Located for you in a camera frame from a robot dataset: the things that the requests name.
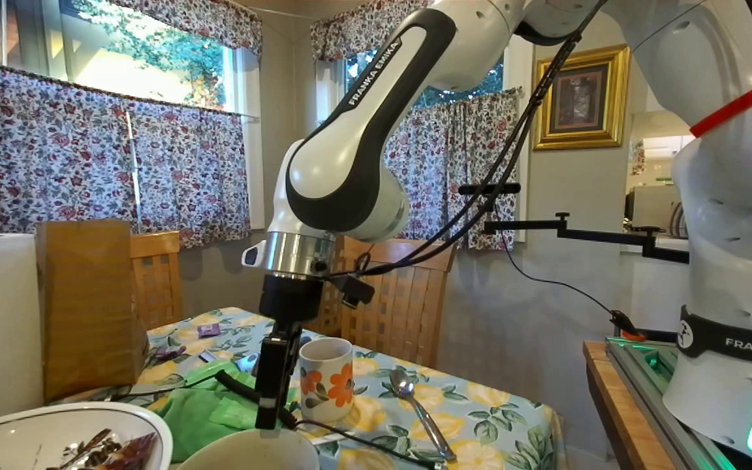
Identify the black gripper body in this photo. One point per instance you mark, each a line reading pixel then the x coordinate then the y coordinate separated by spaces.
pixel 289 297

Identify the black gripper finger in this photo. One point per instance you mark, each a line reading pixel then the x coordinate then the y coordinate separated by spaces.
pixel 291 343
pixel 267 381

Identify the white ceramic bowl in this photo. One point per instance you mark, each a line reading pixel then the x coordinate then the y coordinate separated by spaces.
pixel 257 449

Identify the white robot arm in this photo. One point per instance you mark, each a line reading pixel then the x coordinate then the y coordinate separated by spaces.
pixel 697 64

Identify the floral ceramic mug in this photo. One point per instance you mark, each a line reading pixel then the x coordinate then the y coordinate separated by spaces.
pixel 327 381

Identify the green cloth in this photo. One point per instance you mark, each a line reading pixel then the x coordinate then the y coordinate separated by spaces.
pixel 201 410

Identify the silver metal spoon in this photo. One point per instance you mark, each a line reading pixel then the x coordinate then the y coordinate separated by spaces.
pixel 405 389

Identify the wooden slatted chair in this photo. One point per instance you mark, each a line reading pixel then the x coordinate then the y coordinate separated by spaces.
pixel 401 320

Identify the lemon print tablecloth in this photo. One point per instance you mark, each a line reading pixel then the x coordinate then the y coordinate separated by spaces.
pixel 486 429

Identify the white plate with scraps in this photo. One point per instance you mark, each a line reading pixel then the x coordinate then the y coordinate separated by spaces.
pixel 46 437

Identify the floral curtain right window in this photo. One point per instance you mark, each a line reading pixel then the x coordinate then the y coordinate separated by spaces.
pixel 438 150

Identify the floral curtain window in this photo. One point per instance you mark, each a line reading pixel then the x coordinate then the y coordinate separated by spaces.
pixel 72 155
pixel 438 150

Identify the floral curtain left window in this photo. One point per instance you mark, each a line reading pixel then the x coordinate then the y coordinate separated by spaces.
pixel 72 155

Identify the gold framed picture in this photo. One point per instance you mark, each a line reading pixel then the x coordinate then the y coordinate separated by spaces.
pixel 583 107

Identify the wooden side table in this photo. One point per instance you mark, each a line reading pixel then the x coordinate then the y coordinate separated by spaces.
pixel 635 420

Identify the black brush handle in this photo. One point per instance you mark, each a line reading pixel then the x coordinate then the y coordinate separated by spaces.
pixel 235 386

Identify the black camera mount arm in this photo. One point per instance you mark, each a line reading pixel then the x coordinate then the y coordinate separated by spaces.
pixel 645 241

